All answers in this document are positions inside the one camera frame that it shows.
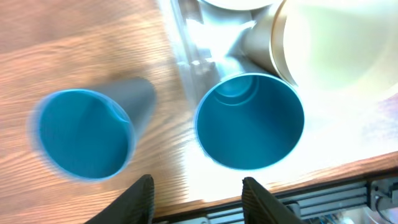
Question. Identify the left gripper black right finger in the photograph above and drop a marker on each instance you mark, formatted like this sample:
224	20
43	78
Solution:
261	207

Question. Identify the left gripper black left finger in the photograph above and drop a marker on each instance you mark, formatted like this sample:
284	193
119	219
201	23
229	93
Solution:
135	205

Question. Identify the tall blue cup front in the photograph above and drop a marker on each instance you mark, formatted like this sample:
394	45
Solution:
249	122

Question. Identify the tall blue cup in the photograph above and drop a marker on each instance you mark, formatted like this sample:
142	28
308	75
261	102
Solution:
91	133
249	122

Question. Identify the tall beige cup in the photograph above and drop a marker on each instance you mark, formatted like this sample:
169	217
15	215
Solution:
257	40
341	46

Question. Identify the tall beige cup front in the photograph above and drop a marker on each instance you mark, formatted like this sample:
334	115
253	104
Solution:
341	46

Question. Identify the cream bowl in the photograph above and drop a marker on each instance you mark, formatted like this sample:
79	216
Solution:
241	5

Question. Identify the clear plastic storage bin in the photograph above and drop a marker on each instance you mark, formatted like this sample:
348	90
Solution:
339	140

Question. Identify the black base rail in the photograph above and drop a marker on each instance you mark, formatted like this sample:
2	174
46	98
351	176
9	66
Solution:
317	204

